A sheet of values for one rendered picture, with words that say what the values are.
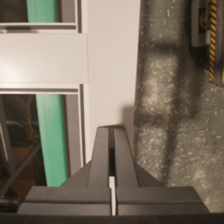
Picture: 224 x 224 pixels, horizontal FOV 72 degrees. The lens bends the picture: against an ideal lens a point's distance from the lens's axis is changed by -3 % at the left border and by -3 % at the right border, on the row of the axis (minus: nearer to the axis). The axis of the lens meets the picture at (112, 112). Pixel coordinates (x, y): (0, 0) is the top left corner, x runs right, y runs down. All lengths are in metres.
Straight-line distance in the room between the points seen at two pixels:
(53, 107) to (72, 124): 0.04
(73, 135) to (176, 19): 1.05
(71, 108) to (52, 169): 0.10
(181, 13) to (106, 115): 1.10
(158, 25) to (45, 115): 1.00
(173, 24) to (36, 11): 1.01
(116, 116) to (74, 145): 0.13
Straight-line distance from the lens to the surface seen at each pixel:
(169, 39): 1.16
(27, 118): 0.98
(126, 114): 0.15
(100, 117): 0.15
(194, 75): 1.23
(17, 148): 1.04
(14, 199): 1.25
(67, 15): 0.24
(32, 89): 0.22
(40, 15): 0.23
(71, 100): 0.24
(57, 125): 0.24
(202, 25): 1.08
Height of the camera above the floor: 1.08
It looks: 73 degrees down
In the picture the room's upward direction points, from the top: 176 degrees clockwise
